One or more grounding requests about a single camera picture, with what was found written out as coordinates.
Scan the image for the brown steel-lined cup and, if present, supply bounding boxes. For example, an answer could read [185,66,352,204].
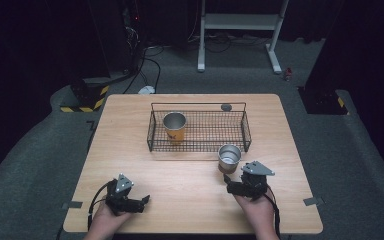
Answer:
[217,144,243,175]

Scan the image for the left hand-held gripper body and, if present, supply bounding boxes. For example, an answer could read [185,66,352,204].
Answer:
[105,173,146,216]

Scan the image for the person's right hand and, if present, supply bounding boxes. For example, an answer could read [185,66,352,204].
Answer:
[234,194,277,232]

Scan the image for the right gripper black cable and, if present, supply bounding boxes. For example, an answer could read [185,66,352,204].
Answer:
[264,192,282,240]

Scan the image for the black wire basket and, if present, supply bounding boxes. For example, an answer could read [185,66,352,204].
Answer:
[146,101,253,154]

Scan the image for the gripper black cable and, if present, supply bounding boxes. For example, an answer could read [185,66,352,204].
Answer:
[87,181,118,231]
[264,192,282,240]

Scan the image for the black yellow striped base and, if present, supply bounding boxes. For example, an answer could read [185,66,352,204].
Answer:
[59,78,110,114]
[298,86,350,116]

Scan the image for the orange steel-lined cup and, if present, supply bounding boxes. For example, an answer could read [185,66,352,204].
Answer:
[162,111,188,144]

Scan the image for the grey tape piece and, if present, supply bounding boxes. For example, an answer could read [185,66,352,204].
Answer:
[62,200,84,210]
[302,196,325,207]

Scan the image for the dark computer tower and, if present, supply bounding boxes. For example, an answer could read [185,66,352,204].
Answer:
[88,0,148,77]

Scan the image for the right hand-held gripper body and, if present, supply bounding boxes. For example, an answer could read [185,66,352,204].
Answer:
[231,160,276,201]

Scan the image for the white metal stand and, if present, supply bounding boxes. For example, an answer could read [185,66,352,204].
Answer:
[197,0,290,75]

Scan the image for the black floor cables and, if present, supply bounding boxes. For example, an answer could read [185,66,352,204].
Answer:
[123,44,164,95]

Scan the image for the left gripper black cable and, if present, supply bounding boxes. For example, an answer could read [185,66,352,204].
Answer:
[87,181,118,231]

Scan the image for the person's left hand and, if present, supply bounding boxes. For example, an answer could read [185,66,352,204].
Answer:
[92,200,132,232]

